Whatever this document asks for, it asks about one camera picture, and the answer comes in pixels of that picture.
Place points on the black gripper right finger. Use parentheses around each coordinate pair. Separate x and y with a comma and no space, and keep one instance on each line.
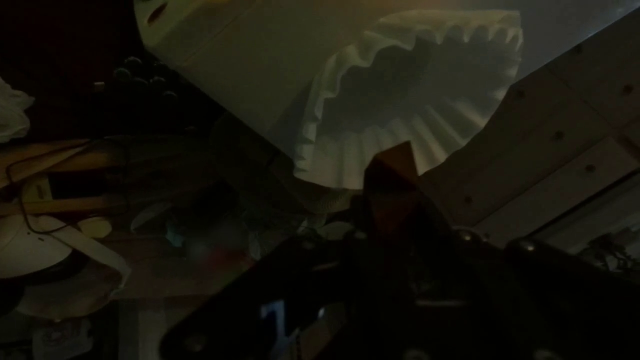
(410,197)

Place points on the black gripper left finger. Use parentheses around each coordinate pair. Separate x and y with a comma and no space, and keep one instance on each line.
(380,201)

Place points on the white paper coffee filter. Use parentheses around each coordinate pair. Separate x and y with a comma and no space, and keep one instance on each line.
(407,100)

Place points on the white toaster oven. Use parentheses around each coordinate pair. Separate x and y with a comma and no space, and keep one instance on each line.
(232,67)

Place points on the white round disc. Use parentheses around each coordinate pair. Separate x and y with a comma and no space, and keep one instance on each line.
(41,267)

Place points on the white plastic bag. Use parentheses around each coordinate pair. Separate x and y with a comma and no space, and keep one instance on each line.
(12,110)

